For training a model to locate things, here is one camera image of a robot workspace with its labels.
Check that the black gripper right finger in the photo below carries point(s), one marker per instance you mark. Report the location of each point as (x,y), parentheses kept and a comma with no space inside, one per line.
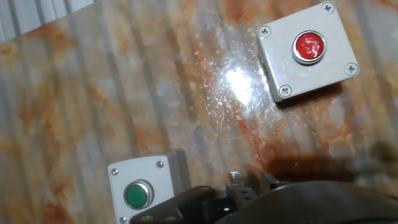
(311,205)

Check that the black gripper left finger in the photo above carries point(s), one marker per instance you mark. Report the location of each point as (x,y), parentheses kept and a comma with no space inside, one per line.
(180,208)

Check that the grey box red button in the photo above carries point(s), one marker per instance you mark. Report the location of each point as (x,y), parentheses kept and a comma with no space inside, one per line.
(280,71)

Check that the grey box green flat button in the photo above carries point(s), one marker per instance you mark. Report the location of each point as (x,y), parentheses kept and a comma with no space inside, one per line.
(155,174)

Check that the marble pattern orange mat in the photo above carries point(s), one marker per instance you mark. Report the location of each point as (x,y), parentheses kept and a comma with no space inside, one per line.
(124,109)

